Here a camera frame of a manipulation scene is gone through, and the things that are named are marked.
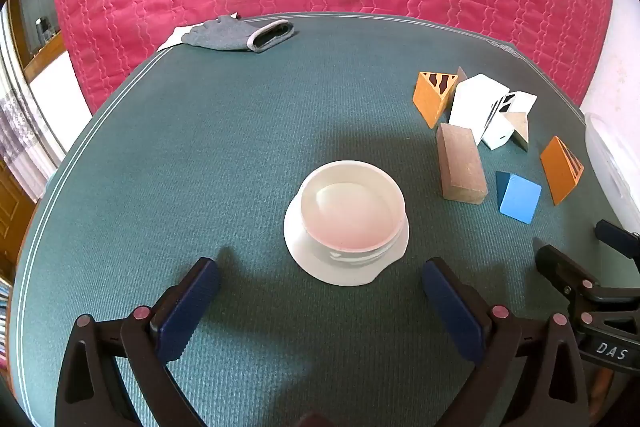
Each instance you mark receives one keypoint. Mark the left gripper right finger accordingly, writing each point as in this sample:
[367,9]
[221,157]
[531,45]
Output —
[551,390]

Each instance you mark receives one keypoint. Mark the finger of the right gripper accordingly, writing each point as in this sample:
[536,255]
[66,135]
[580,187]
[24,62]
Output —
[562,272]
[626,243]

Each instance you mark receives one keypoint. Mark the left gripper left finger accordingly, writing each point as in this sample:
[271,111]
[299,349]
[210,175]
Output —
[91,391]

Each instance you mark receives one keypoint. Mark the blue wooden block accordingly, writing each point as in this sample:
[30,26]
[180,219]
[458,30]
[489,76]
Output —
[517,197]

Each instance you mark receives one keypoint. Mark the brown wooden rectangular block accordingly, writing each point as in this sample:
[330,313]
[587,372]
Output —
[461,172]

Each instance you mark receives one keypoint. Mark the white zebra-striped block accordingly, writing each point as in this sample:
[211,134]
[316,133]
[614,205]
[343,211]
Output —
[499,130]

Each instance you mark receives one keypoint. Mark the white power adapter cube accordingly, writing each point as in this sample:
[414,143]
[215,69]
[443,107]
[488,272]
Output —
[475,101]

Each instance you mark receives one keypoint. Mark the white bowl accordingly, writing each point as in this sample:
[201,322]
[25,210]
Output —
[347,223]

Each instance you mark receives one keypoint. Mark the tan wooden triangle block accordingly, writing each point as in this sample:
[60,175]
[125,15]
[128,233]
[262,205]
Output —
[461,76]

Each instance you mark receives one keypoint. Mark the orange striped wedge block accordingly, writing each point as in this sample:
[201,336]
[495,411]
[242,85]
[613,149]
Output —
[432,94]

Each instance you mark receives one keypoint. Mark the tan wooden wedge block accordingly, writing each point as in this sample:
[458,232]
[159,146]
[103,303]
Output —
[520,133]

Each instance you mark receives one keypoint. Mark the clear plastic bowl container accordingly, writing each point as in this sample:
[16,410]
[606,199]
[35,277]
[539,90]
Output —
[609,171]

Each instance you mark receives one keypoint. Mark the wooden furniture at left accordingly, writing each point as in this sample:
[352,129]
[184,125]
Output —
[30,153]

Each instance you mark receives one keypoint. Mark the green table mat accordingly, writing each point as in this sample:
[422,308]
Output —
[199,153]

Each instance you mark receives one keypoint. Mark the white paper sheet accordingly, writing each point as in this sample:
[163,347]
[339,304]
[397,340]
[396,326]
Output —
[170,39]

